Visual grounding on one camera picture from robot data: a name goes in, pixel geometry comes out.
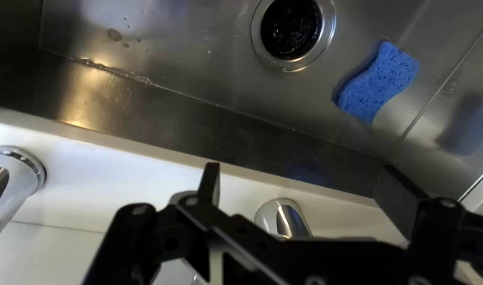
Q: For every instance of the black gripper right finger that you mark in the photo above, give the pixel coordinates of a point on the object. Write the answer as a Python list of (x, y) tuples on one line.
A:
[(440, 242)]

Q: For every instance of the blue sponge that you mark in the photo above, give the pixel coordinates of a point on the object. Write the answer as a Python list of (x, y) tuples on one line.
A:
[(377, 81)]

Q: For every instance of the round sink drain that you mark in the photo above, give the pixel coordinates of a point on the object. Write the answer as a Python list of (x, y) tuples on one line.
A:
[(292, 29)]

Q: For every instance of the chrome gooseneck faucet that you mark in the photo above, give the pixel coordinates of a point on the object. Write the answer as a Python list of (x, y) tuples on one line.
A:
[(282, 216)]

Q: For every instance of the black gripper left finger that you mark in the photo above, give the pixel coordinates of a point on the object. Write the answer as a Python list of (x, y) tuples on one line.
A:
[(130, 238)]

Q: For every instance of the stainless steel sink basin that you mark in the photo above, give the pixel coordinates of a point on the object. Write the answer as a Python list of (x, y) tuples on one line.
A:
[(198, 52)]

